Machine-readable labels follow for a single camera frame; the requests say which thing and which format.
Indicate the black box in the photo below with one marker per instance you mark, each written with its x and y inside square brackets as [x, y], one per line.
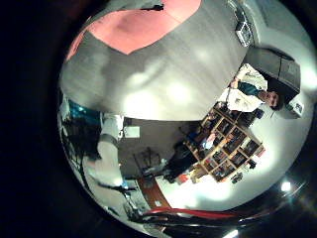
[274, 71]

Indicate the white box device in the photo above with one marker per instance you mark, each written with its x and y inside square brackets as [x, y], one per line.
[245, 33]

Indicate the person in white jacket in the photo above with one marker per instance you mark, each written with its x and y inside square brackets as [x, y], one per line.
[247, 92]

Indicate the wooden cubby shelf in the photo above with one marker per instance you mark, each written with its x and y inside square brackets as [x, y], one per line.
[228, 145]

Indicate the pink cloth garment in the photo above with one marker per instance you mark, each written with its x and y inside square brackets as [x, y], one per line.
[132, 28]

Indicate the black office chair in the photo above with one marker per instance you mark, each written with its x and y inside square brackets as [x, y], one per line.
[180, 160]

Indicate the white paper sheet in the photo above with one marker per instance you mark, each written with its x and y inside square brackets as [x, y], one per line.
[132, 131]

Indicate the brown wooden board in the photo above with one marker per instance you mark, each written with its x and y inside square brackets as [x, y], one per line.
[152, 193]

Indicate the small white box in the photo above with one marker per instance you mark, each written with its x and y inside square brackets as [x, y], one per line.
[297, 108]

